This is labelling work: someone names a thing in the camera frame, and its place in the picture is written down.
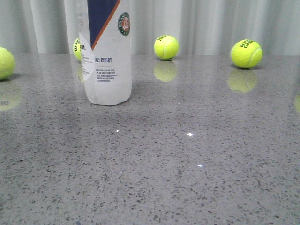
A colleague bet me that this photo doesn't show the tennis ball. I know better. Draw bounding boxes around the tennis ball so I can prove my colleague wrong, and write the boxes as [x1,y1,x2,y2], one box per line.
[154,35,179,60]
[73,38,82,61]
[231,39,263,68]
[0,47,15,80]

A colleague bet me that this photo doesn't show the far left tennis ball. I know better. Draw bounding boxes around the far left tennis ball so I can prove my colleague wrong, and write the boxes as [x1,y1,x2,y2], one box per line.
[0,47,15,80]

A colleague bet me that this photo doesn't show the right tennis ball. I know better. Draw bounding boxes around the right tennis ball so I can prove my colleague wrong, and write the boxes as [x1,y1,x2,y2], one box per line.
[231,39,263,68]

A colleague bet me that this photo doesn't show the white blue tennis ball can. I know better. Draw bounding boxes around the white blue tennis ball can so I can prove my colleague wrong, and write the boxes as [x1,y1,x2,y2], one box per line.
[76,0,132,106]

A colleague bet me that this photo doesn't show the grey pleated curtain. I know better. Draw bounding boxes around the grey pleated curtain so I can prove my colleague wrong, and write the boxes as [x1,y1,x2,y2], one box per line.
[0,0,300,56]

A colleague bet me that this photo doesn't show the centre tennis ball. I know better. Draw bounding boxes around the centre tennis ball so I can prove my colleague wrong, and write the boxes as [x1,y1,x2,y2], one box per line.
[154,35,179,60]

